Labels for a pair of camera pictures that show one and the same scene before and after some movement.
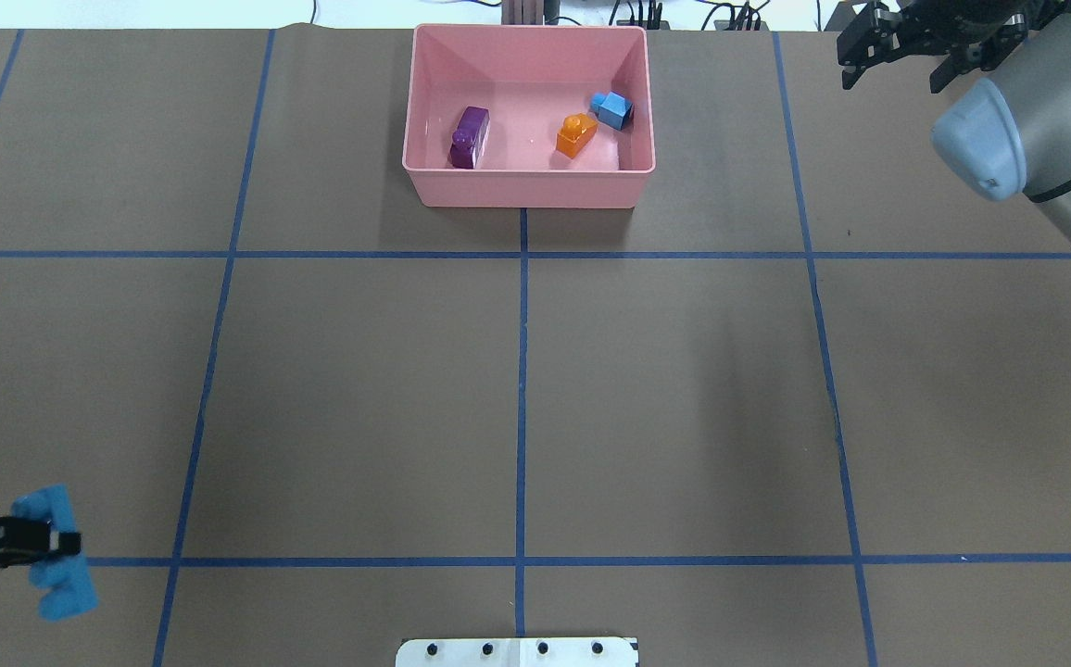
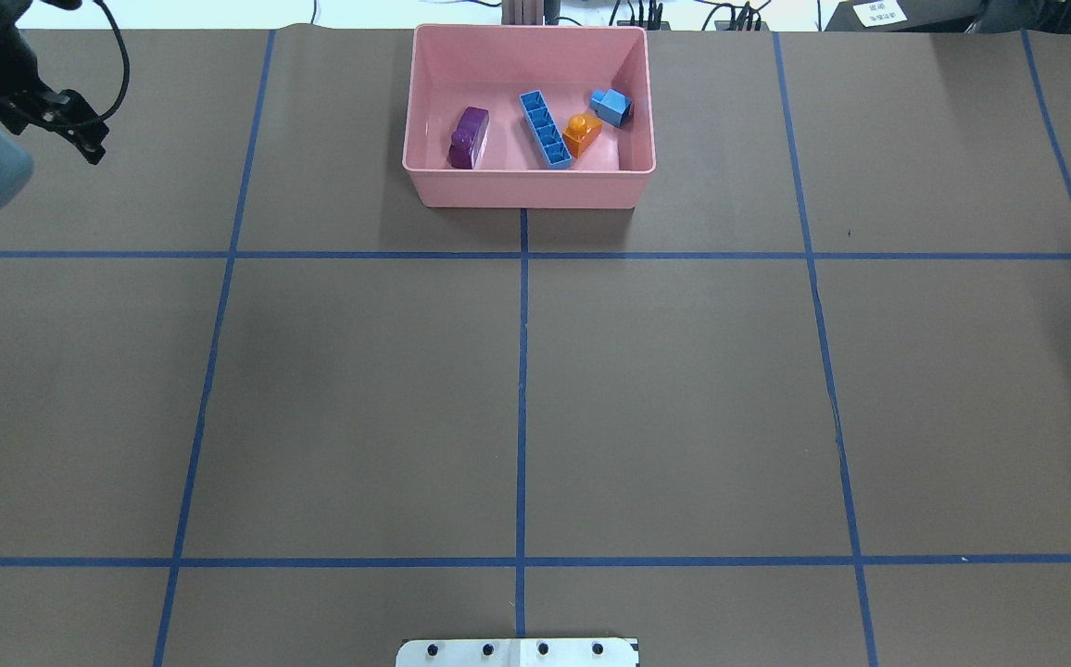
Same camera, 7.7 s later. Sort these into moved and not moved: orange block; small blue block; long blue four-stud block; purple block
Moved: long blue four-stud block
Not moved: purple block; small blue block; orange block
